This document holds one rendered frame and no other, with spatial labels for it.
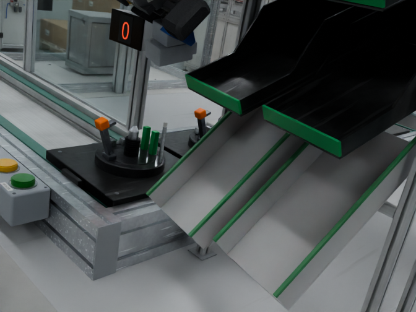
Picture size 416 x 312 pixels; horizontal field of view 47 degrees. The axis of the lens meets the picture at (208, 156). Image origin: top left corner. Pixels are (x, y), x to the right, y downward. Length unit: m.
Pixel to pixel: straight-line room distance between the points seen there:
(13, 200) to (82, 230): 0.13
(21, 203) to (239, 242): 0.38
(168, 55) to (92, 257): 0.34
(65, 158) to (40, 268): 0.23
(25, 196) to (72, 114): 0.51
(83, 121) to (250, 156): 0.63
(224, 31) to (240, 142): 5.65
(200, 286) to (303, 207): 0.25
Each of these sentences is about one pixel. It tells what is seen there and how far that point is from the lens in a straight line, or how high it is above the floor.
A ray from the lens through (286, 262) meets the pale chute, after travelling 0.65.
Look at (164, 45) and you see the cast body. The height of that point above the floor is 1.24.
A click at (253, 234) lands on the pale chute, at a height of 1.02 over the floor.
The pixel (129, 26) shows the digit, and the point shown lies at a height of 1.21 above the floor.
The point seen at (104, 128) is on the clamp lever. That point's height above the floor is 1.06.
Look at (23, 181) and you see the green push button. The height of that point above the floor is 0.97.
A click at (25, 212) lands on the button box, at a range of 0.88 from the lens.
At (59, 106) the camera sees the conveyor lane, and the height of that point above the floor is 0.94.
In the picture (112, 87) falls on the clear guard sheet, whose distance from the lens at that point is 1.27.
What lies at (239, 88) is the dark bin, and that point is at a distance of 0.69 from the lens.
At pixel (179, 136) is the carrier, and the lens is 1.18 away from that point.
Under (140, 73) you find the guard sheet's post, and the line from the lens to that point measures 1.15.
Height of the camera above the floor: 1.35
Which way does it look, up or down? 21 degrees down
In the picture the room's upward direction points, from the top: 11 degrees clockwise
